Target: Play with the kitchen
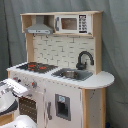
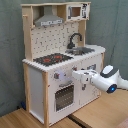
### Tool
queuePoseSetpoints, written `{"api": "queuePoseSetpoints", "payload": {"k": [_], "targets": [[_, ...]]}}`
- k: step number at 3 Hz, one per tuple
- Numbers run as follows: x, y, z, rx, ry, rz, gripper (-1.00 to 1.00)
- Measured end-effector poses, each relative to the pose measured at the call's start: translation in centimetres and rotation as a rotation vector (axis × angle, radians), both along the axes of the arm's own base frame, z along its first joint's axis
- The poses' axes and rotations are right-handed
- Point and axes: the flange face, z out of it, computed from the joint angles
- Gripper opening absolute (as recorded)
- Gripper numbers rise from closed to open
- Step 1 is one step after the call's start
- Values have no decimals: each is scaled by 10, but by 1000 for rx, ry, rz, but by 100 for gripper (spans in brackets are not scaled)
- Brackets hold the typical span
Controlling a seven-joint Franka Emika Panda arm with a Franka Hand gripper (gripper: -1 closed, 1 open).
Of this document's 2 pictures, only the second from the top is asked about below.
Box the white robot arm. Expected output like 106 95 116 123
72 65 128 94

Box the grey toy sink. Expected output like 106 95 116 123
65 47 95 55

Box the black toy stovetop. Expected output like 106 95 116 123
34 53 71 67

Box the oven door with window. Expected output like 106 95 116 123
55 85 74 111

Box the grey fridge door dispenser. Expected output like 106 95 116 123
87 64 96 70

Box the black toy faucet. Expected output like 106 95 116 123
67 33 82 49

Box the grey range hood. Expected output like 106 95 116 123
35 6 64 27

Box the wooden toy kitchen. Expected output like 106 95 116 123
22 2 105 128

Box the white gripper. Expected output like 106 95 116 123
72 70 97 85

